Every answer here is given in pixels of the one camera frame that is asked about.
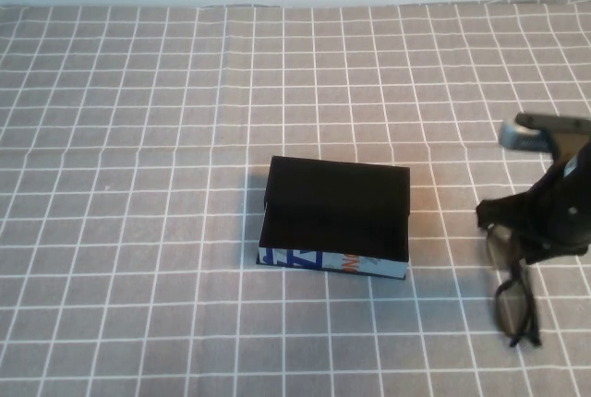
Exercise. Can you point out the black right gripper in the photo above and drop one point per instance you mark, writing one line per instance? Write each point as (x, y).
(558, 217)

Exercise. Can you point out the black framed sunglasses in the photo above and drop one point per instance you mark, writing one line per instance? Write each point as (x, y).
(513, 307)

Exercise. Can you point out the black printed glasses case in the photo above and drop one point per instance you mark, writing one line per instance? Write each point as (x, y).
(337, 203)

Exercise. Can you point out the grey white-checked tablecloth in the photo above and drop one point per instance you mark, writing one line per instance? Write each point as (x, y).
(138, 231)

